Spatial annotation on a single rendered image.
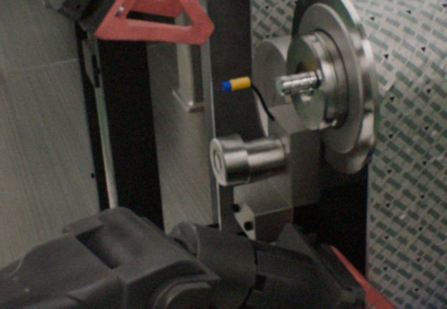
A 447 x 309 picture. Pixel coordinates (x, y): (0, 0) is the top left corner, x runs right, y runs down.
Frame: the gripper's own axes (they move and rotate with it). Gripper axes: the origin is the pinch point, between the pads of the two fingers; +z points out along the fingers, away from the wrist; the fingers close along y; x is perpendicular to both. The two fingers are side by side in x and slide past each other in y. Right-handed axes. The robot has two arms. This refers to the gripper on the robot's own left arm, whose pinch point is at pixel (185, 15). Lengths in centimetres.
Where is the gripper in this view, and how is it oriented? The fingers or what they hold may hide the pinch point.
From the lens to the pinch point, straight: 61.2
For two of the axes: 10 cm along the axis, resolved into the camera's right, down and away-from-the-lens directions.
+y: 3.2, 4.2, -8.5
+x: 5.6, -8.1, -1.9
